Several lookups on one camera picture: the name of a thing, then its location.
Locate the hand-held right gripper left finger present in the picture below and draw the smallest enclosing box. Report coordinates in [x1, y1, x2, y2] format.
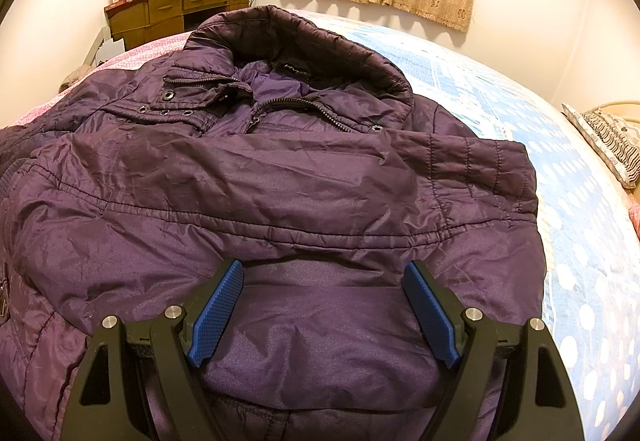
[60, 258, 246, 441]

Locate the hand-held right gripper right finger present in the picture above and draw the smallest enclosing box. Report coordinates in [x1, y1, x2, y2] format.
[402, 260, 586, 441]

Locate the purple padded jacket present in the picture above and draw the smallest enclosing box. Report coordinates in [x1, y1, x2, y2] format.
[0, 5, 546, 441]

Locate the pink and blue printed bedspread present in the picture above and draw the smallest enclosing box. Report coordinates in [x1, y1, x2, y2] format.
[0, 10, 640, 441]

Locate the pink folded blanket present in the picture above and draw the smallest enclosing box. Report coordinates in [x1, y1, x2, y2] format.
[627, 191, 640, 242]

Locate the grey patterned pillow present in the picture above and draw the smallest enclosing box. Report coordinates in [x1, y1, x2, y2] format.
[561, 103, 640, 189]

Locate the beige cloth heap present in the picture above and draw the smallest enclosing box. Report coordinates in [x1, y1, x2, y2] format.
[59, 65, 97, 94]

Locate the cream bed headboard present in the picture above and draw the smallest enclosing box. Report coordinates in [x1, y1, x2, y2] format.
[585, 101, 640, 128]

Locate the white paper bag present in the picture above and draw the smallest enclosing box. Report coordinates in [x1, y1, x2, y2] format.
[94, 26, 126, 65]

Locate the brown wooden desk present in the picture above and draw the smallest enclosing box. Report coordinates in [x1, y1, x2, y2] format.
[104, 0, 254, 50]

